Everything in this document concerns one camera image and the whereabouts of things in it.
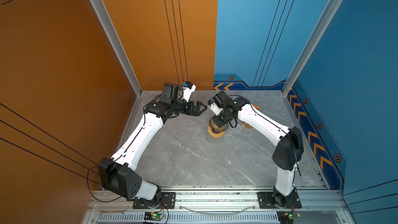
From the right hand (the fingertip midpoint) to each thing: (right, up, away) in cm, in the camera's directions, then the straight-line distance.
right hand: (216, 121), depth 86 cm
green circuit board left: (-30, -42, -15) cm, 54 cm away
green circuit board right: (+32, -42, -15) cm, 55 cm away
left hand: (-8, +9, -10) cm, 16 cm away
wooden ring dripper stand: (0, -7, 0) cm, 7 cm away
